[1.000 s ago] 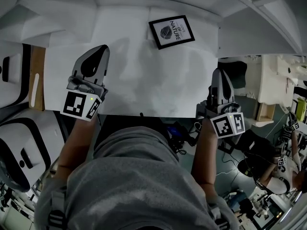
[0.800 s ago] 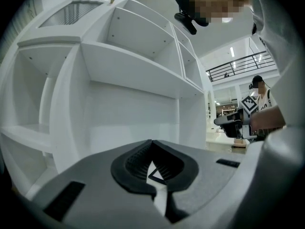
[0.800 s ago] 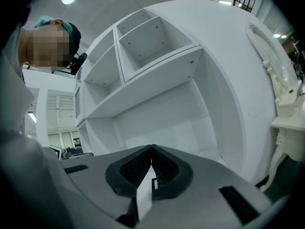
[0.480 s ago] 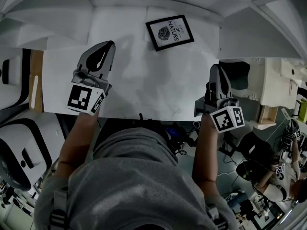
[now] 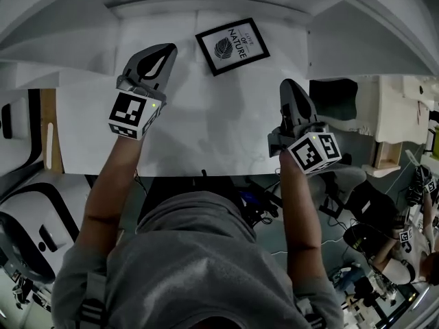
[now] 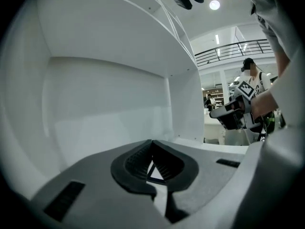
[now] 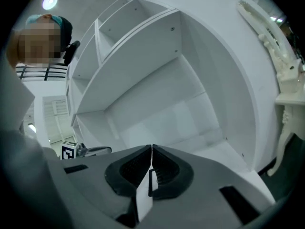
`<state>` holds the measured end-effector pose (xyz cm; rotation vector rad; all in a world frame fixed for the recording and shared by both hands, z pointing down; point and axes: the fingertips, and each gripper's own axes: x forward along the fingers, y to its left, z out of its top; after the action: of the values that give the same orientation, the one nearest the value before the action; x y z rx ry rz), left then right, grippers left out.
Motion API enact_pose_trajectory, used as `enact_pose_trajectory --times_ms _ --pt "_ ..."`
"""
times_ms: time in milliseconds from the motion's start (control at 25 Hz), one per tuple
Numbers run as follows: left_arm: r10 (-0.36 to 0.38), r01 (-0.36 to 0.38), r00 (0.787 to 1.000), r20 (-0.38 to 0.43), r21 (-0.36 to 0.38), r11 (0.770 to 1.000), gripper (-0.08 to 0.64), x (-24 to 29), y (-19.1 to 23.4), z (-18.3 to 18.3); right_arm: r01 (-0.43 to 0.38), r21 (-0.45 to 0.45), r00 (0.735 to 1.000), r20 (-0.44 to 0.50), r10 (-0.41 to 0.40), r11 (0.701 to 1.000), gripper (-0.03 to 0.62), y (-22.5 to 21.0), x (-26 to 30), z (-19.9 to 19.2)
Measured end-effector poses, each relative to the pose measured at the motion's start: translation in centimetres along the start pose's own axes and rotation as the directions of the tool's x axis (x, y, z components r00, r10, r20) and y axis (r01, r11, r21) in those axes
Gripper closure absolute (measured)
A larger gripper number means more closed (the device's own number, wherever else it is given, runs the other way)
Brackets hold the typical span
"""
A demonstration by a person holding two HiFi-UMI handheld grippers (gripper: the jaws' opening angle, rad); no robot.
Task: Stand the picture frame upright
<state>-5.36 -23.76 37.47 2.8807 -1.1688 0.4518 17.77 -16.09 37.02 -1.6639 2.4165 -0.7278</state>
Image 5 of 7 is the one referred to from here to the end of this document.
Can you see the black yellow-patched bag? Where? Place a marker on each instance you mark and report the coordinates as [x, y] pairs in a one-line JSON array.
[[360, 240]]

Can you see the white shell chair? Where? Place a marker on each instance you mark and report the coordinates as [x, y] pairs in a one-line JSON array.
[[346, 180]]

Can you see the green box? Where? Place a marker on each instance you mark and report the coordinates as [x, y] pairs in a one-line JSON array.
[[433, 139]]

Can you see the brown wooden cabinet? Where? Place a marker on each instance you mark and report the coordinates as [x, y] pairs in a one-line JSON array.
[[48, 115]]

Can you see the person's black trousers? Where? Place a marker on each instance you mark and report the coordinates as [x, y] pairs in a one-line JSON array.
[[178, 190]]

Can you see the person's left forearm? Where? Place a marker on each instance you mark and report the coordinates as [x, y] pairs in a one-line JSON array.
[[109, 190]]

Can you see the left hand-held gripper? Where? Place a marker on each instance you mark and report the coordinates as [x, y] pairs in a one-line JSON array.
[[127, 111]]

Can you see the black framed nature picture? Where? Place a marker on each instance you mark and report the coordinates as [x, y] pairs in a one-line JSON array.
[[231, 46]]

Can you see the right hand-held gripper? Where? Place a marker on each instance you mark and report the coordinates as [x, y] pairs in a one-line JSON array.
[[308, 153]]

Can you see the person's right forearm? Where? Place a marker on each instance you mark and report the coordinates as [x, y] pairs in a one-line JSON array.
[[302, 218]]

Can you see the white black-trimmed machine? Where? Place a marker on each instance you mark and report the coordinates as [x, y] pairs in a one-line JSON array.
[[37, 214], [20, 129]]

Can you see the white desk with drawers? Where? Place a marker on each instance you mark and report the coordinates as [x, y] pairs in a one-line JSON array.
[[219, 122]]

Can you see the black belt-mounted device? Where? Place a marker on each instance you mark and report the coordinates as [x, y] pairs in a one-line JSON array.
[[255, 204]]

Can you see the person's grey shirt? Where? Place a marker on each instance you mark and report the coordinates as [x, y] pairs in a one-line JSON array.
[[192, 266]]

